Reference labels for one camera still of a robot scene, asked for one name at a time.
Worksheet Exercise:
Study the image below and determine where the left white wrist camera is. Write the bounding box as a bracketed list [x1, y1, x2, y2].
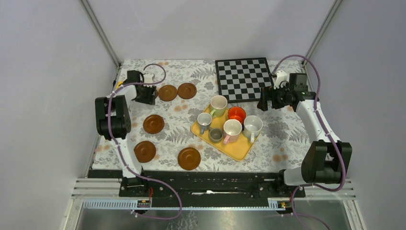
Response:
[143, 72, 155, 83]

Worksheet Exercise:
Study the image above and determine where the pink mug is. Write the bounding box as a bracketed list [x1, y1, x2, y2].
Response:
[223, 119, 242, 145]

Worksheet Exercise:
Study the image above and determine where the white mug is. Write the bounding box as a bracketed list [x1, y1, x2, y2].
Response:
[242, 115, 263, 143]

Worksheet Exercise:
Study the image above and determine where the black white chessboard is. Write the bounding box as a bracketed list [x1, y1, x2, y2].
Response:
[214, 57, 274, 103]

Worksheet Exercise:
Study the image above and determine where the orange enamel mug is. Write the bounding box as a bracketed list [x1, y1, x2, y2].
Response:
[227, 106, 246, 124]

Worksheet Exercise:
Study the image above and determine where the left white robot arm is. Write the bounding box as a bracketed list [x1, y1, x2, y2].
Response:
[95, 70, 156, 197]

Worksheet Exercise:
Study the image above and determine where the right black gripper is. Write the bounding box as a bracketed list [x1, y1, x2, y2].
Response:
[257, 83, 293, 112]

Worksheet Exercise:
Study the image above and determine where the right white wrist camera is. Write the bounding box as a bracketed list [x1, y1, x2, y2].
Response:
[273, 70, 289, 89]

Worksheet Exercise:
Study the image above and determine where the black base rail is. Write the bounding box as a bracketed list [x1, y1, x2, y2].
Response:
[119, 171, 295, 208]

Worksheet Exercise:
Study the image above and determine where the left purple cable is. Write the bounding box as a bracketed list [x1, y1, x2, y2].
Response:
[107, 63, 183, 221]

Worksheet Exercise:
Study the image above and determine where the floral tablecloth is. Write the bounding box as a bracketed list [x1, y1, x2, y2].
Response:
[91, 59, 312, 173]

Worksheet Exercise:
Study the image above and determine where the blue grey mug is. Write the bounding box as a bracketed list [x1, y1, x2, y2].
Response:
[197, 113, 212, 135]

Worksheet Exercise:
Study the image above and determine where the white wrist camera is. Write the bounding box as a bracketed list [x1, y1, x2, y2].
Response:
[143, 72, 155, 83]
[273, 70, 289, 89]

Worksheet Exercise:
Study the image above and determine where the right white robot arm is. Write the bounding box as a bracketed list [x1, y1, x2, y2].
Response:
[257, 70, 352, 197]

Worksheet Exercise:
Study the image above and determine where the green mug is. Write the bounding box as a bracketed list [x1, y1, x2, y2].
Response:
[209, 95, 228, 118]

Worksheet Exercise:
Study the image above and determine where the brown wooden coaster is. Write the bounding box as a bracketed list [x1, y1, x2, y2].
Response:
[178, 147, 201, 170]
[158, 85, 178, 102]
[143, 115, 165, 134]
[134, 141, 156, 163]
[177, 83, 197, 99]

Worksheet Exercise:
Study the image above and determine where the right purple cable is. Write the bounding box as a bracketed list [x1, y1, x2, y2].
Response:
[271, 54, 347, 230]

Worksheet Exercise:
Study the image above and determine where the small grey cup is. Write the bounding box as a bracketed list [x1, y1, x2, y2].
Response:
[209, 128, 223, 143]

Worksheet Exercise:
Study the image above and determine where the yellow plastic tray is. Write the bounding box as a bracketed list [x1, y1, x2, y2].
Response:
[191, 107, 261, 161]

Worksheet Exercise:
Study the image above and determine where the purple cable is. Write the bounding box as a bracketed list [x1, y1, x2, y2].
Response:
[107, 63, 183, 221]
[271, 54, 347, 230]

